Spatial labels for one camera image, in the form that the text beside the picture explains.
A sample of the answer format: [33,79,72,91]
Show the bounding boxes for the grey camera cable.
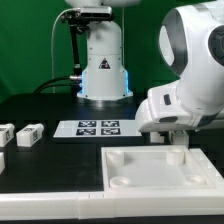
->
[50,7,81,94]

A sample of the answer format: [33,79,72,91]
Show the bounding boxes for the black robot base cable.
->
[33,74,83,94]

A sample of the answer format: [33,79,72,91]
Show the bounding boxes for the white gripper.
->
[135,81,224,133]

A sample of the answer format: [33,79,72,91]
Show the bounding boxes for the white square tabletop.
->
[101,145,224,191]

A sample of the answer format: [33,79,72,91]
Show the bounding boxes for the black camera on stand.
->
[60,6,114,75]

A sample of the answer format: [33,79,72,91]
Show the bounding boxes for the white L-shaped obstacle fence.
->
[0,147,224,221]

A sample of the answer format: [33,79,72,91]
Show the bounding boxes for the white AprilTag base sheet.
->
[54,120,140,138]

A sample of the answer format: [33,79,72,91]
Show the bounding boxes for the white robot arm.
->
[65,0,224,133]

